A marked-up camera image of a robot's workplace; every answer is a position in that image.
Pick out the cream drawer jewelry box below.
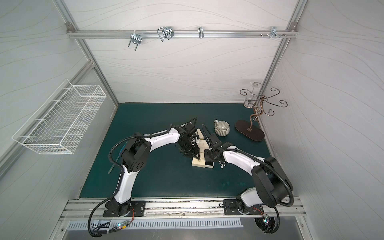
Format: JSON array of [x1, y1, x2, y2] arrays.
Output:
[[197, 129, 205, 140]]

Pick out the pearl bow earring pile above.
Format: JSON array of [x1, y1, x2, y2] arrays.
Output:
[[219, 161, 226, 169]]

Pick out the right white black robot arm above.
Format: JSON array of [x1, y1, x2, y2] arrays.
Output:
[[205, 134, 294, 209]]

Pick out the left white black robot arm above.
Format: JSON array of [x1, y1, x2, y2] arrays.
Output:
[[105, 119, 200, 217]]

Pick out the metal jewelry stand dark base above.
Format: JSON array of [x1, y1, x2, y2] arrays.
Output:
[[235, 82, 288, 142]]

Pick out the grey ribbed ceramic mug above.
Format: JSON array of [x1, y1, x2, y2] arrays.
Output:
[[214, 120, 230, 137]]

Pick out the metal clamp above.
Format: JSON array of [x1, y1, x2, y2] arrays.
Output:
[[128, 32, 142, 51], [157, 26, 175, 42], [198, 27, 204, 39], [260, 27, 287, 39]]

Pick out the aluminium crossbar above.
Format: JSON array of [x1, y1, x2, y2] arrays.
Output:
[[67, 29, 299, 39]]

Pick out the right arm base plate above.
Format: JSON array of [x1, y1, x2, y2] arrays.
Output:
[[219, 199, 264, 216]]

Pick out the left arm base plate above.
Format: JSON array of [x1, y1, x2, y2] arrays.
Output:
[[103, 199, 146, 218]]

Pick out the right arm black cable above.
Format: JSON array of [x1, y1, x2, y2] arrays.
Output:
[[201, 123, 295, 234]]

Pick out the white wire basket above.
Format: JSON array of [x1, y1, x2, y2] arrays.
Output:
[[12, 80, 106, 155]]

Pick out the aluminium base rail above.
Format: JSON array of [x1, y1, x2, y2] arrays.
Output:
[[59, 196, 307, 221]]

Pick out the white slotted cable duct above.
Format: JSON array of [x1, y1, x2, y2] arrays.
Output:
[[67, 218, 244, 231]]

